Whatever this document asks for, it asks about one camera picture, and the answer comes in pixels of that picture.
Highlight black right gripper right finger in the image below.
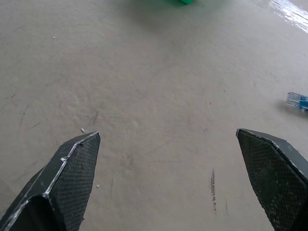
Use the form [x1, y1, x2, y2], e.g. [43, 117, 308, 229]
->
[235, 128, 308, 231]

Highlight clear RJ45 plug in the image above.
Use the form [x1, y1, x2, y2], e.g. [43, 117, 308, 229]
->
[285, 92, 308, 111]

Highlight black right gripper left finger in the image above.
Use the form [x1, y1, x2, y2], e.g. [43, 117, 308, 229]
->
[0, 131, 101, 231]

